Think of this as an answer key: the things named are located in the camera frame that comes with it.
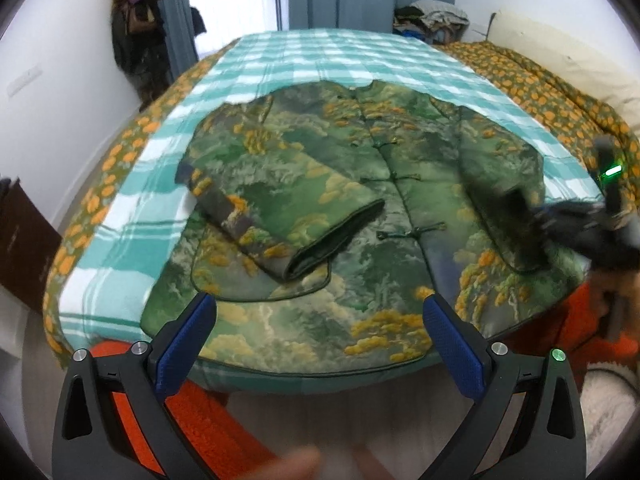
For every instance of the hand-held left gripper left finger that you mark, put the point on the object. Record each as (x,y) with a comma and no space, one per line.
(182,350)

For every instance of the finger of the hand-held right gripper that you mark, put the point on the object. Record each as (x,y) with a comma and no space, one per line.
(560,222)

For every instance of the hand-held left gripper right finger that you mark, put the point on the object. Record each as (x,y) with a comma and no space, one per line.
(457,350)

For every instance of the green printed quilted jacket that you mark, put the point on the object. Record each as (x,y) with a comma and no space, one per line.
(310,170)

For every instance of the pile of folded clothes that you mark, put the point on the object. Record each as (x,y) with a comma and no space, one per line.
(432,20)

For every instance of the person's orange fleece garment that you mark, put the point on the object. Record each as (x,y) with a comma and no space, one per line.
(205,420)

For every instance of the orange floral bedsheet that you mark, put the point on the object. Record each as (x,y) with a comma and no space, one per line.
(550,85)

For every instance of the cream pillow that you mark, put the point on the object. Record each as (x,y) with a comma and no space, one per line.
(560,50)

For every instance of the white fleece cloth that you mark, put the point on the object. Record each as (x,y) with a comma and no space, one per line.
(612,405)

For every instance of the brown wooden furniture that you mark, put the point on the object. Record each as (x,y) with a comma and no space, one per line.
(27,250)

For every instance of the teal plaid blanket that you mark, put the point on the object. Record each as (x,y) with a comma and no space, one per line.
(325,55)

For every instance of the clothes hanging on wall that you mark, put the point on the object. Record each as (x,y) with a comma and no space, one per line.
(137,35)

